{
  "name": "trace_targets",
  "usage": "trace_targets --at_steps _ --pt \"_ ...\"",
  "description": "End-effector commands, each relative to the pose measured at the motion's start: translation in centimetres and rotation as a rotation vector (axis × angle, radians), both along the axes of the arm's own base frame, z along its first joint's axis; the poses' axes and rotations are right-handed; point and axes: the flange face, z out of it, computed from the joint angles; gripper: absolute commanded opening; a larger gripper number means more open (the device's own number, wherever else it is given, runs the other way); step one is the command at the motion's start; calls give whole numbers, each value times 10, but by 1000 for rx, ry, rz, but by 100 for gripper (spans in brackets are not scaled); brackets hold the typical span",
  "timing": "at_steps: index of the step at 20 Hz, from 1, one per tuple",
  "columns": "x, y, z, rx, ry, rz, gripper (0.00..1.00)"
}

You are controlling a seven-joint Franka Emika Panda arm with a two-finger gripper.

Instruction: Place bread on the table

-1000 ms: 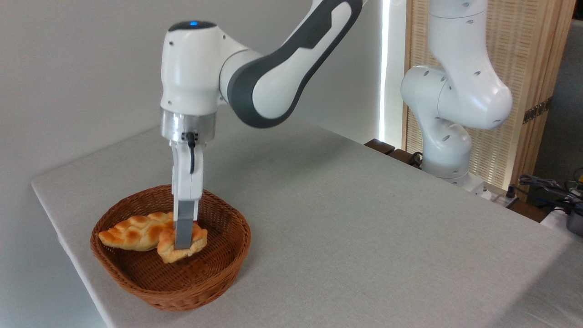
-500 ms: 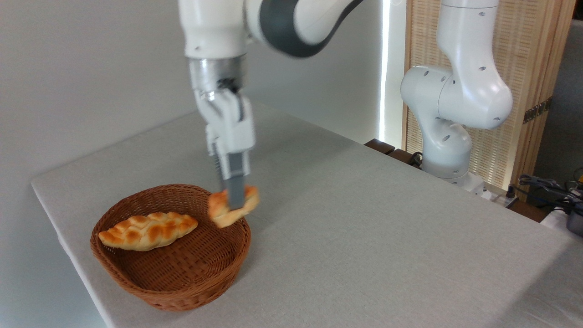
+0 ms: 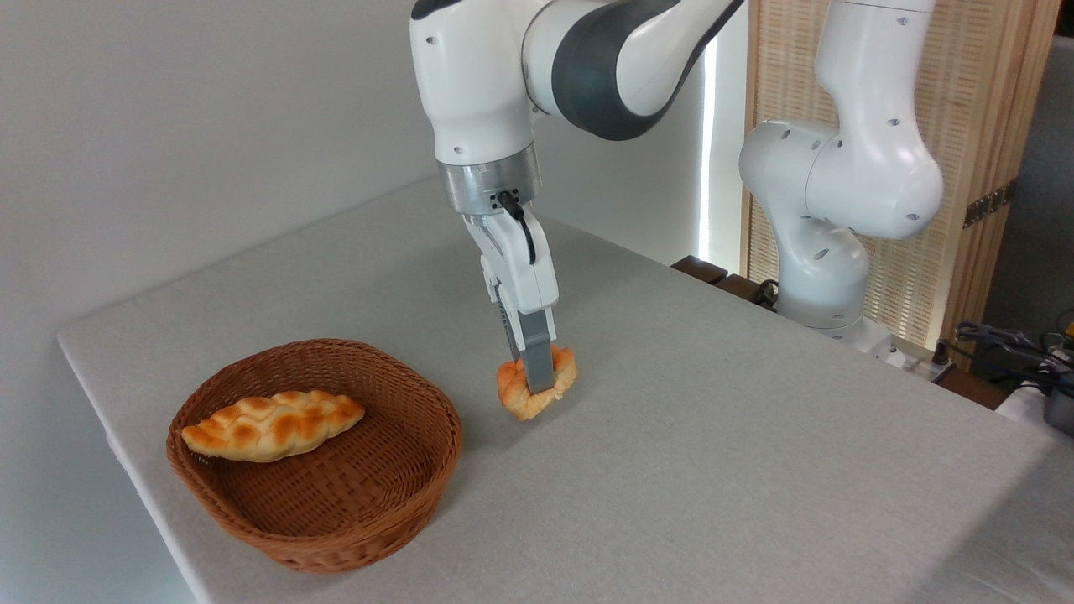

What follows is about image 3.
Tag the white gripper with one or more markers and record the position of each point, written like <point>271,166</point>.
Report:
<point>522,256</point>

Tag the round bread bun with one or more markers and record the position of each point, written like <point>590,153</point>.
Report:
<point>513,394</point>

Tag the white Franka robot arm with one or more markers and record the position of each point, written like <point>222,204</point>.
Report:
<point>478,75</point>

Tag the long braided bread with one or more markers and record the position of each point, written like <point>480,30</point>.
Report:
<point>268,426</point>

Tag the dark brown wooden furniture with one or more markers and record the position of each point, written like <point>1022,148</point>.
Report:
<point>701,268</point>

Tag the brown wicker basket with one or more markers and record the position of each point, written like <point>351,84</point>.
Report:
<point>336,528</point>

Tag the metal screen hinge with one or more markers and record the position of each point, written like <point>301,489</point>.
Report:
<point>988,205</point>

